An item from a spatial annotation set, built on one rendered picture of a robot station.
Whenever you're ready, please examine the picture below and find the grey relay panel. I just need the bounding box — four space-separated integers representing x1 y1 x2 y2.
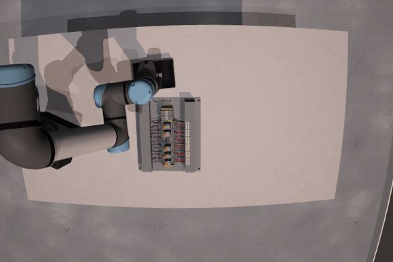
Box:
136 97 201 173

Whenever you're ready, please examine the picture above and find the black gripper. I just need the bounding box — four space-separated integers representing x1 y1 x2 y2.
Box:
138 60 162 93

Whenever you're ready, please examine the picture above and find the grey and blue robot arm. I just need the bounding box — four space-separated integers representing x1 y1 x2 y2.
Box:
0 64 157 169

